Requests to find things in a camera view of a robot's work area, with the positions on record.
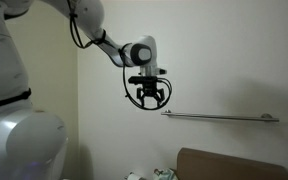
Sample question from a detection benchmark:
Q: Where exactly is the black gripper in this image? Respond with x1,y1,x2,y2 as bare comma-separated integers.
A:
136,82,167,108

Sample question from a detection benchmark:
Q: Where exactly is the white and blue striped cloth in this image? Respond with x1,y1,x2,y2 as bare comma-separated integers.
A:
152,167,179,180

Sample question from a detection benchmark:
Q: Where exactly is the white toilet paper roll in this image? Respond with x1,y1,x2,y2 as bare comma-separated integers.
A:
123,171,147,180

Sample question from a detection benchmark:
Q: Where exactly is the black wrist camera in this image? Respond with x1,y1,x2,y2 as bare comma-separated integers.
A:
127,75,159,85

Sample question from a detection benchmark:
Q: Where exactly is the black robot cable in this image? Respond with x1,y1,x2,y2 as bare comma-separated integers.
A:
66,0,173,111

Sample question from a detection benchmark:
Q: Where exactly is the metal wall grab bar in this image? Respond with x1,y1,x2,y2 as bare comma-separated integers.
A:
160,109,280,123

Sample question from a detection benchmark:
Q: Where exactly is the black arm strap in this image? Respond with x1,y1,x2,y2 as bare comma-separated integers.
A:
0,88,32,111

